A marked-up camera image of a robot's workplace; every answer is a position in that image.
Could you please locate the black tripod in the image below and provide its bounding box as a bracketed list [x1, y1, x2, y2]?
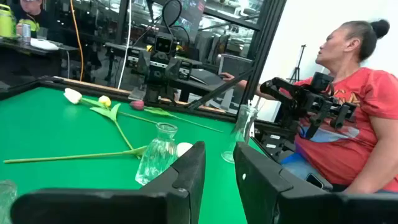
[287, 44, 307, 84]

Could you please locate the lime green jug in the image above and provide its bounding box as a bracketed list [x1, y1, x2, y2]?
[0, 3, 17, 40]

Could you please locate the gray monitor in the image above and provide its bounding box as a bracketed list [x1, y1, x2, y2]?
[217, 53, 252, 75]

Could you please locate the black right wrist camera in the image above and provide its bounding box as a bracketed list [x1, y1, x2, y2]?
[153, 32, 178, 59]

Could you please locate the cut-pattern clear glass vase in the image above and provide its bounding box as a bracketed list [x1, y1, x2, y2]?
[0, 179, 18, 224]

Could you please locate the silver drink can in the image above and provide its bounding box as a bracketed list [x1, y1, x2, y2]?
[21, 22, 32, 44]

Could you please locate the black diagonal frame strut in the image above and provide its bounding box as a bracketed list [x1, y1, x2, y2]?
[187, 68, 253, 110]

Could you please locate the green table mat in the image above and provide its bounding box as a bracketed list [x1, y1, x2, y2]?
[0, 86, 265, 224]

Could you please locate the ribbed bell-shaped glass vase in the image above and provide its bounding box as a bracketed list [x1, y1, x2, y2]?
[135, 122, 178, 187]

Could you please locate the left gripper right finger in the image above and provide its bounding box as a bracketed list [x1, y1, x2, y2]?
[233, 141, 398, 224]

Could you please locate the black table frame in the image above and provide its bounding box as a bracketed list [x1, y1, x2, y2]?
[0, 75, 249, 125]

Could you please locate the white oval object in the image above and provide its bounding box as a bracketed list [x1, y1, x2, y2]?
[30, 37, 60, 51]

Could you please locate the tall smooth glass vase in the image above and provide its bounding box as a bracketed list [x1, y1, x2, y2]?
[221, 104, 259, 164]

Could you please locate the dark red artificial tulip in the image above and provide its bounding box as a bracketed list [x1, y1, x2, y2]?
[129, 100, 224, 134]

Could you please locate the orange hanging cable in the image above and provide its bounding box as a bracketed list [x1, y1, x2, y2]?
[68, 0, 85, 82]

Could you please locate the white tulip long stem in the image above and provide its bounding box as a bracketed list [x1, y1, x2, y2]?
[89, 95, 142, 160]

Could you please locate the black desk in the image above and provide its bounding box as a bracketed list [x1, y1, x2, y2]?
[0, 39, 78, 88]

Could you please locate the black upright rig post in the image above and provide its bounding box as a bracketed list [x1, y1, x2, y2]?
[238, 0, 289, 106]

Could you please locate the person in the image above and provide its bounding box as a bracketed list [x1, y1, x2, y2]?
[11, 0, 52, 38]
[222, 19, 398, 195]

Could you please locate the white artificial tulip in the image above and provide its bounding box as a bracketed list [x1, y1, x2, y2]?
[2, 142, 194, 165]
[63, 88, 159, 125]

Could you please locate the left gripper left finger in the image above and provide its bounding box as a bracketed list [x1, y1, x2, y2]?
[11, 141, 206, 224]

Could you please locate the white hanging cable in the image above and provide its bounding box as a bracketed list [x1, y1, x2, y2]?
[117, 0, 133, 90]

